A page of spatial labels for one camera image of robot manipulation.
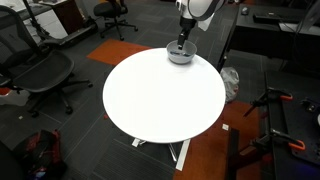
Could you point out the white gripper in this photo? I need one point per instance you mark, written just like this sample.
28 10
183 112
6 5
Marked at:
191 24

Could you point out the grey computer mouse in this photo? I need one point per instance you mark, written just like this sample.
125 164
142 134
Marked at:
245 10

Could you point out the dark brown cabinet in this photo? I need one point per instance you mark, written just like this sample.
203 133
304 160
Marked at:
70 13

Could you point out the black mounting platform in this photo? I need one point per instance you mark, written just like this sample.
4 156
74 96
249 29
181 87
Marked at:
290 120

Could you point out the teal marker pen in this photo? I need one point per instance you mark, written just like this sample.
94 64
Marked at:
175 52

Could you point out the black stand leg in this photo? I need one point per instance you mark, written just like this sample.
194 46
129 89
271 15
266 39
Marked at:
232 150

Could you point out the small white paper tag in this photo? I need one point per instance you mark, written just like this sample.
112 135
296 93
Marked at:
225 127

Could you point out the grey round bowl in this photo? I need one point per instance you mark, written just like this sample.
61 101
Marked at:
181 60

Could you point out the clear plastic bag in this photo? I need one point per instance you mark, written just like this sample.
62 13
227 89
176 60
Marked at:
230 83

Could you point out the black orange bar clamp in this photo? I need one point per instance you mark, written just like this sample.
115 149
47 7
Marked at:
270 95
283 138

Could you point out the red black backpack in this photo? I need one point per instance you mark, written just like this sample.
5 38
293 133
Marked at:
40 150

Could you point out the white low cabinet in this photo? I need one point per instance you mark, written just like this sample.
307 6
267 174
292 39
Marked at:
50 21

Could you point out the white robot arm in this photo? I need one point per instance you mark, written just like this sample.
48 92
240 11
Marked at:
200 8

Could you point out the white worktop desk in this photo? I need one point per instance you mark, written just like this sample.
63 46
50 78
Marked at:
20 8

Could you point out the white table base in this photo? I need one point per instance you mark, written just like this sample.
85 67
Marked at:
183 156

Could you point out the black desk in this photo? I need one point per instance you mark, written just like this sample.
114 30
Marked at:
266 33

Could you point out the black swivel office chair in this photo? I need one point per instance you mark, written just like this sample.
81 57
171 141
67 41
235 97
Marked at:
110 8

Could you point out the black mesh office chair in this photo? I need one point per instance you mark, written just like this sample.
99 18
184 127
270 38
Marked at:
43 70

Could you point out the black slim keyboard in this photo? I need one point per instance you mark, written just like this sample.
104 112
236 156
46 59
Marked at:
268 17

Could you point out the black electric scooter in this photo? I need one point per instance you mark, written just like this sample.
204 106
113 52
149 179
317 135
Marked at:
73 33

